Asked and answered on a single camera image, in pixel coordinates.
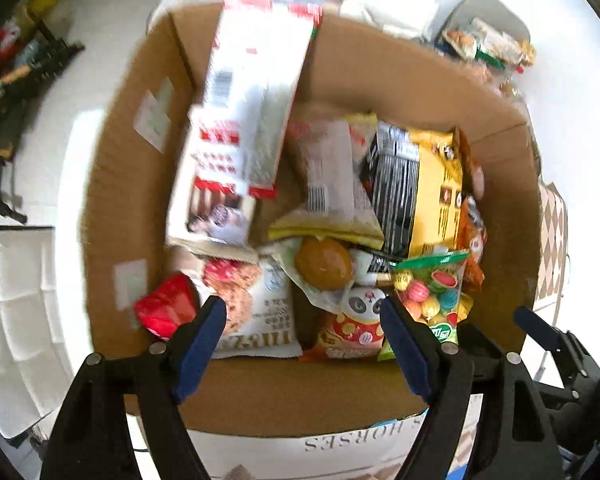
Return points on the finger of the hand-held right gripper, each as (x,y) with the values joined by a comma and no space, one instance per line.
(555,391)
(535,325)

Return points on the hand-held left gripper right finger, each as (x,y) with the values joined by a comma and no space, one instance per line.
(405,352)

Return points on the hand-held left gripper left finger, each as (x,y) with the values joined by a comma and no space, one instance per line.
(200,347)

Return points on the small red snack packet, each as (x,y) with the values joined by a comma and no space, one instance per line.
(165,305)

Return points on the panda print snack packet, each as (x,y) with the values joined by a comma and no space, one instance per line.
(360,315)

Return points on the green fruit candy bag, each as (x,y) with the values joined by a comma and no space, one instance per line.
(430,290)

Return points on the white cookie snack packet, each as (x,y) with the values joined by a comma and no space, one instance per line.
(265,305)

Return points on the black and white bar packet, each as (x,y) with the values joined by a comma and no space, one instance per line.
(375,266)

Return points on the clear brown bun packet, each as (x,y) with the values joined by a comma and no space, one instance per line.
(322,262)

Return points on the large cardboard box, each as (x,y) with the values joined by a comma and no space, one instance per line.
(130,210)

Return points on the yellow and black snack bag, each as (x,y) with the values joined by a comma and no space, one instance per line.
(430,195)

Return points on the red and white biscuit box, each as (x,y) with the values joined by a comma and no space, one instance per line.
(215,175)

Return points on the white and yellow snack bag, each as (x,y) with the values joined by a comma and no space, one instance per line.
(330,175)

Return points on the long white and red packet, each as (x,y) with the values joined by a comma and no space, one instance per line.
(260,70)

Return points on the tray of snacks outside box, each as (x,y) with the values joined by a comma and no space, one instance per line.
(490,10)

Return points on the printed chequered cloth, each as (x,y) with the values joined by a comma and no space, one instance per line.
(280,442)

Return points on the white quilted cushion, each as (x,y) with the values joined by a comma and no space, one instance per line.
(15,320)

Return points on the white and green snack packet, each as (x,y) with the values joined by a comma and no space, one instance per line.
(502,45)

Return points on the orange and white snack packet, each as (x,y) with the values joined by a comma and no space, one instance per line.
(460,40)

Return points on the red plastic bag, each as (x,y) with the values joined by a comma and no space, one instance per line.
(0,45)

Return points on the yellow container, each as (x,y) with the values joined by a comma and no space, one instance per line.
(42,0)

